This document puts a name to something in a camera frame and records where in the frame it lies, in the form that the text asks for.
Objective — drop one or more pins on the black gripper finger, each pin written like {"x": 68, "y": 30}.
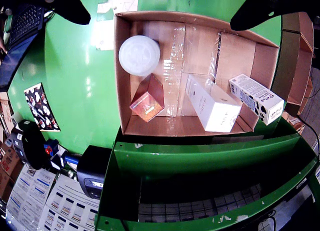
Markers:
{"x": 262, "y": 8}
{"x": 65, "y": 6}

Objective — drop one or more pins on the white plastic bottle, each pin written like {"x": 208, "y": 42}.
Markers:
{"x": 138, "y": 56}

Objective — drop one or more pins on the red brown product box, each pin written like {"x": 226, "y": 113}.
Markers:
{"x": 147, "y": 103}

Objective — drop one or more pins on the open brown cardboard box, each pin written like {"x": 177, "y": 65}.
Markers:
{"x": 297, "y": 76}
{"x": 305, "y": 31}

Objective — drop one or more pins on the shallow cardboard tray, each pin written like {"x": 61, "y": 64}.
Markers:
{"x": 195, "y": 53}

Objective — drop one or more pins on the blue box red button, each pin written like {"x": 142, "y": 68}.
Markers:
{"x": 50, "y": 147}

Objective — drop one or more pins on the black laptop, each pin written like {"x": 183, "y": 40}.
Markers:
{"x": 25, "y": 26}

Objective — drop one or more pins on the white cow print carton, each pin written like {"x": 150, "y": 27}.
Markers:
{"x": 260, "y": 96}

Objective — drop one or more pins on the black floral printed card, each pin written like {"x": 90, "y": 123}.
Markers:
{"x": 41, "y": 108}

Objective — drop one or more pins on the tall plain white carton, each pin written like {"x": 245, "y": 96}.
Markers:
{"x": 215, "y": 111}

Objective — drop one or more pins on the white tape roll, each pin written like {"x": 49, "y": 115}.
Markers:
{"x": 16, "y": 118}

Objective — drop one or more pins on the green metal shelf rack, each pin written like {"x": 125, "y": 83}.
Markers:
{"x": 200, "y": 161}

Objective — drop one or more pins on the black printer with display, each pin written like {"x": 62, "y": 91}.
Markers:
{"x": 92, "y": 171}

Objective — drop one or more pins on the white sheet blue bars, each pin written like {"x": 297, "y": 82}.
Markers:
{"x": 27, "y": 191}

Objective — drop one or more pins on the white sheet swatch grid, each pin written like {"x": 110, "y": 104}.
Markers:
{"x": 70, "y": 208}

